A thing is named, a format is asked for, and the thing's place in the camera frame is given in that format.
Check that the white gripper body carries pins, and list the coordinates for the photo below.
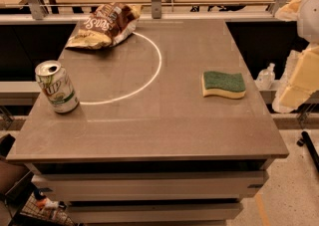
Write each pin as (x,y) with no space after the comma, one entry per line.
(309,17)

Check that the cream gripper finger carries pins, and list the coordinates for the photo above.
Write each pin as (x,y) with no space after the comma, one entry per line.
(299,81)
(289,12)

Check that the green and yellow sponge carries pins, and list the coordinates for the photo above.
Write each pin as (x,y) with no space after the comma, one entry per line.
(221,84)

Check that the brown chip bag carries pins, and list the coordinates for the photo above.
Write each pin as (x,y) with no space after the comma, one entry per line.
(108,26)

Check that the clear plastic bottle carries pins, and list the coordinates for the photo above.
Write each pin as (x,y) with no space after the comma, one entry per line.
(265,78)

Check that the black pole on floor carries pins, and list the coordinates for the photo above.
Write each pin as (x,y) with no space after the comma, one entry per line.
(307,141)

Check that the upper table drawer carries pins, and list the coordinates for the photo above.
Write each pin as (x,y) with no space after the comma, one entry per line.
(151,186)

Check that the table drawer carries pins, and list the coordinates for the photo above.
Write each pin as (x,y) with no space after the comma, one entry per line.
(151,186)
(155,213)

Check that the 7up soda can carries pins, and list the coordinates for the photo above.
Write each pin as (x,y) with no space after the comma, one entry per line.
(55,83)

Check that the lower table drawer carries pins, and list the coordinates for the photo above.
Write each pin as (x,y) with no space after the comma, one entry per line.
(155,213)

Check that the wire basket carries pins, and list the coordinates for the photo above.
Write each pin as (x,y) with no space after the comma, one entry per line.
(39,206)

